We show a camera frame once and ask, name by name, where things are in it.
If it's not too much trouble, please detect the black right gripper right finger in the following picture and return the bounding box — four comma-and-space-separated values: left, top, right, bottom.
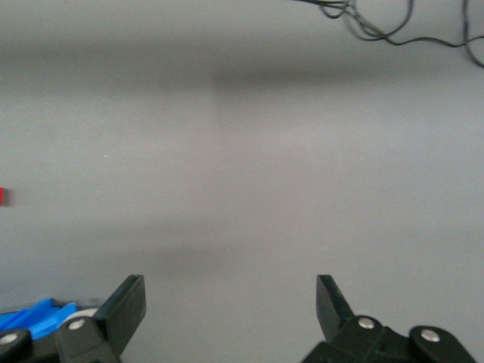
300, 274, 478, 363

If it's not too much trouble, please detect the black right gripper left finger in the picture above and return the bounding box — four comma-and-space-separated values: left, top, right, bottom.
0, 274, 147, 363

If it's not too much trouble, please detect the blue plastic storage bin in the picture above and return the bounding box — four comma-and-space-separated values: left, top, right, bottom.
0, 298, 82, 341

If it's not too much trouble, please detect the thin black tangled cable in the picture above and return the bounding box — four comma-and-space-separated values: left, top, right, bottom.
290, 0, 415, 43

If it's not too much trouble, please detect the thin black looped cable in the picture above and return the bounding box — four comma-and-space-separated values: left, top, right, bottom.
385, 0, 484, 70

